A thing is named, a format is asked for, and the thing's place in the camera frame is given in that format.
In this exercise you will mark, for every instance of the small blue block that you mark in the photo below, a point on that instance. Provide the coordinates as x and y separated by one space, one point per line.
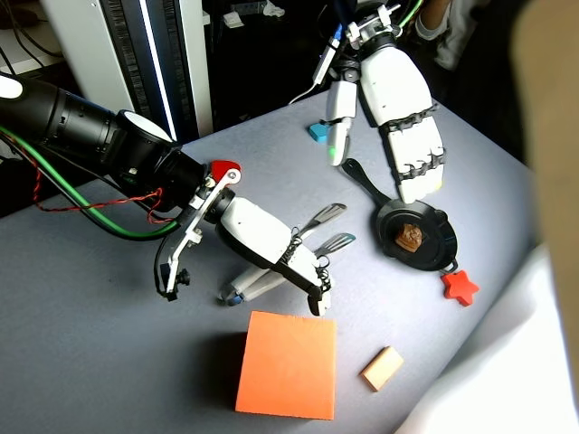
319 132

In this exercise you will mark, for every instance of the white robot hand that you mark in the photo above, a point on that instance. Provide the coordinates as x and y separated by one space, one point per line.
393 86
253 226

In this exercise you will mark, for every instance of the red star block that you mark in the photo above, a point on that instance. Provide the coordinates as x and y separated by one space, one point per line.
459 288

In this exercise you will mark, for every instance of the brown food piece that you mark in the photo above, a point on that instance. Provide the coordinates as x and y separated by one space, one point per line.
409 236

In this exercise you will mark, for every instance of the grey table cloth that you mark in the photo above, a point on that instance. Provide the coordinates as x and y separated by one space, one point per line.
90 339

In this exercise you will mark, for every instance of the small wooden block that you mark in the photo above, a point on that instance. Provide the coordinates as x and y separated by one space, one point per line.
382 368

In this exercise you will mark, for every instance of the person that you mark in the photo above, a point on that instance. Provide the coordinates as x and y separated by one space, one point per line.
448 40

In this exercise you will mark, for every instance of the black frying pan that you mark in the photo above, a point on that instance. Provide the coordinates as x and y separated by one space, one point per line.
436 242

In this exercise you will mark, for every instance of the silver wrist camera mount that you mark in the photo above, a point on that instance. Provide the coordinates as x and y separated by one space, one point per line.
199 217

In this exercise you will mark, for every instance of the white cabinet with black strips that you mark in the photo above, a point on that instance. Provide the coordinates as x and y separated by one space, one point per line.
90 54

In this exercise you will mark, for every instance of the tan blurred panel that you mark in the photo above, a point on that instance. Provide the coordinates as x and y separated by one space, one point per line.
552 113

